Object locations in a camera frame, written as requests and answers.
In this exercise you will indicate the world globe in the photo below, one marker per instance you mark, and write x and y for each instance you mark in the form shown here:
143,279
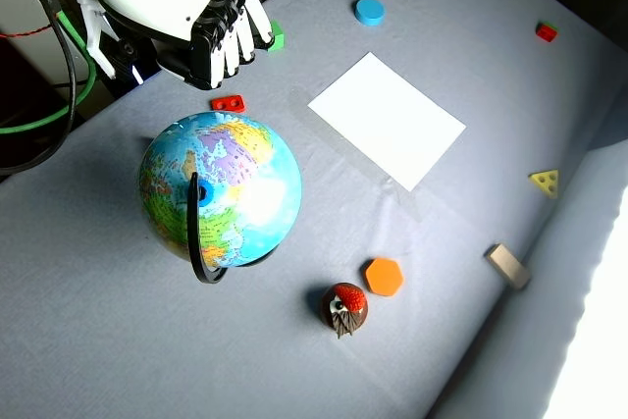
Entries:
255,183

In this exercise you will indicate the blue round disc block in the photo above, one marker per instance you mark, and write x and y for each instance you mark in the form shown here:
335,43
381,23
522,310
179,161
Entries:
369,9

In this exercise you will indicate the white light strip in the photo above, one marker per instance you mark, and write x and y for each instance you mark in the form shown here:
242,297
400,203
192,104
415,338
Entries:
138,74

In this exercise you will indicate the wide white furniture panel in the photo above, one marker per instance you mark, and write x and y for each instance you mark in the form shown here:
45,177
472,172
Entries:
24,21

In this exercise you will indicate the red and green block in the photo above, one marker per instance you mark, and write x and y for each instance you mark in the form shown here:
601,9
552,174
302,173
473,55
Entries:
546,33

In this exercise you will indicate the red brick with two holes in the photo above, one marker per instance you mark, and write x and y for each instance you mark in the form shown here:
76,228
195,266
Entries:
228,103

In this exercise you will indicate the green cube block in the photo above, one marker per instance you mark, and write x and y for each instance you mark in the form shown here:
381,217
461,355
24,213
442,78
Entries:
277,38

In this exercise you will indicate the white paper sheet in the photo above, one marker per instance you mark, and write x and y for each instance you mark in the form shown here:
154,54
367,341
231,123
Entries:
387,120

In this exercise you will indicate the yellow triangle block with holes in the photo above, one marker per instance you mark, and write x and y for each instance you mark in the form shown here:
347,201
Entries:
547,183

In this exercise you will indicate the grey rectangular block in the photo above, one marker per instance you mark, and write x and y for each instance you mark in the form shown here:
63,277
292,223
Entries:
507,266

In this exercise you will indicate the orange hexagon block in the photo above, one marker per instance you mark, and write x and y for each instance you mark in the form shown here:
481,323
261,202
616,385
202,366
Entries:
383,277

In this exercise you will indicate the grey table cloth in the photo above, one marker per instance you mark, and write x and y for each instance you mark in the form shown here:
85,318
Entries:
147,340

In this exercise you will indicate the toy chocolate strawberry cake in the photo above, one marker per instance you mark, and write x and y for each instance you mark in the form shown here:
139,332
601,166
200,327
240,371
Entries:
346,308

